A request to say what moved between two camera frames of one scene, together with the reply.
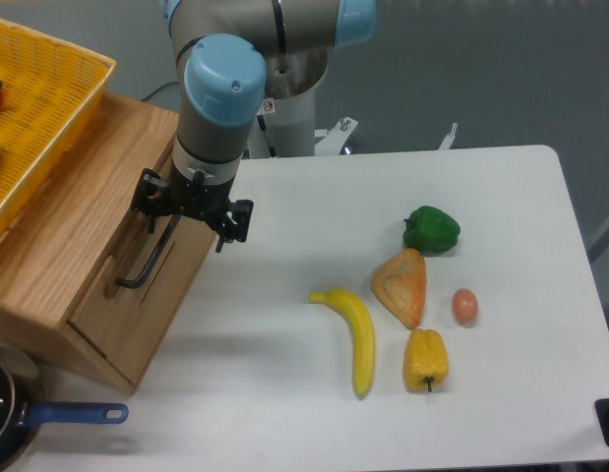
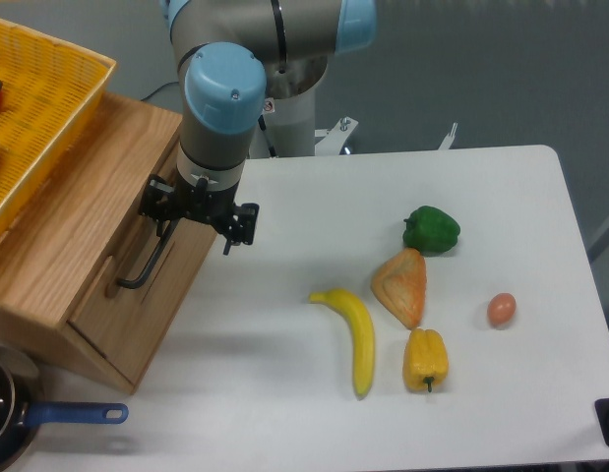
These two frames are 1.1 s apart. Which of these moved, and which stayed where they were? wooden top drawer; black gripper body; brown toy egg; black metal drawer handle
Moved: brown toy egg
Stayed: black metal drawer handle; black gripper body; wooden top drawer
